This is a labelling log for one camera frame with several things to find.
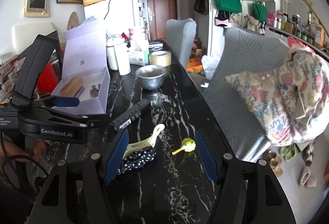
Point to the white mini fridge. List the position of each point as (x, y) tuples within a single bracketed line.
[(116, 16)]

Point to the wall intercom monitor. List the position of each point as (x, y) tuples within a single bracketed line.
[(36, 8)]

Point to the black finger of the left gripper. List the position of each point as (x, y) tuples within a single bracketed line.
[(91, 121)]

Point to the packing tape roll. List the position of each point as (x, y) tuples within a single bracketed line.
[(160, 58)]

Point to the red plastic container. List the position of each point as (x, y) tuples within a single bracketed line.
[(47, 80)]

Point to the tissue box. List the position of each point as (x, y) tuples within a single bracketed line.
[(139, 55)]

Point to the large green tote bag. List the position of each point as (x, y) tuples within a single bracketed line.
[(231, 6)]

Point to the gold cardboard box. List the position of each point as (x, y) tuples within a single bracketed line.
[(72, 87)]

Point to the grey far chair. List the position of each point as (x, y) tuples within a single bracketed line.
[(180, 35)]

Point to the black snack bag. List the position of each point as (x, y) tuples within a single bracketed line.
[(57, 56)]

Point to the cream hair claw clip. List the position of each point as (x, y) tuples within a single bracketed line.
[(146, 143)]

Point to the floral cushion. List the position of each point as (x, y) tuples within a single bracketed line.
[(291, 101)]

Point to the pink paper cups stack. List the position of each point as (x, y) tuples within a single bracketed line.
[(137, 35)]

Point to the yellow green hair clip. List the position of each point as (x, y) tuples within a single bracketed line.
[(187, 145)]

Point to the lavender gift box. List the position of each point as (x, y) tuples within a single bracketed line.
[(85, 56)]

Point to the grey near chair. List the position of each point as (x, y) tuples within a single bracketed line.
[(243, 51)]

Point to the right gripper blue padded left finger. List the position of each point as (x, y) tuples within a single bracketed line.
[(114, 155)]

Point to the woven straw fan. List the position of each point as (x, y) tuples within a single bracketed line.
[(73, 21)]

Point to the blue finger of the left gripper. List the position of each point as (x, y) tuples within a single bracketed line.
[(65, 101)]

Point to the brown door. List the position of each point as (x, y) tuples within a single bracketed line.
[(159, 12)]

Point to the white cylindrical tumbler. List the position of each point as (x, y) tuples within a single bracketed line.
[(121, 54)]

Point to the dark hanging handbag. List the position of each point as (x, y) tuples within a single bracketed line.
[(201, 7)]

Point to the black white checkered scrunchie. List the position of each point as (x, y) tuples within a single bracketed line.
[(94, 92)]

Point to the grey chair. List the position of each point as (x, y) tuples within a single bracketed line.
[(243, 51), (180, 35)]

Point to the metal bowl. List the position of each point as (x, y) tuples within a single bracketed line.
[(151, 77)]

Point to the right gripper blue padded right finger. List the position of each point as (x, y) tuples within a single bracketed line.
[(208, 161)]

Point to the black rectangular box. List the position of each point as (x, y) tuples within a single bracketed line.
[(129, 116)]

